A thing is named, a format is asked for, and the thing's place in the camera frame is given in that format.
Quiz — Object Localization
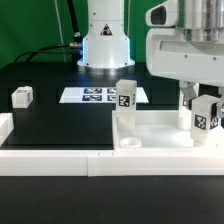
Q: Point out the white sheet with tags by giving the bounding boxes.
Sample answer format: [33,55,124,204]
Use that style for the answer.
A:
[60,87,148,104]

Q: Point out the white square tabletop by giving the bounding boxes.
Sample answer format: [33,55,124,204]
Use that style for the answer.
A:
[111,109,224,151]

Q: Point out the white U-shaped fence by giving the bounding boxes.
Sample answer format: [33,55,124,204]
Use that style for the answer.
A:
[0,113,224,176]

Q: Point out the black hose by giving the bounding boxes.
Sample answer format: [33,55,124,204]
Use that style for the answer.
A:
[65,0,83,44]

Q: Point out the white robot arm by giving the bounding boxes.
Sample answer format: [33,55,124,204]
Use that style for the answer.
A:
[78,0,224,118]

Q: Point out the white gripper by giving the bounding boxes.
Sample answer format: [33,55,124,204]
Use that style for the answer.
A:
[146,0,224,118]

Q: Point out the black cable with connector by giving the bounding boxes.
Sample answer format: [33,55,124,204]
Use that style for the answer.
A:
[13,41,83,64]

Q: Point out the white thin cable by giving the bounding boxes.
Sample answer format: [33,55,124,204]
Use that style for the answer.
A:
[53,0,67,63]

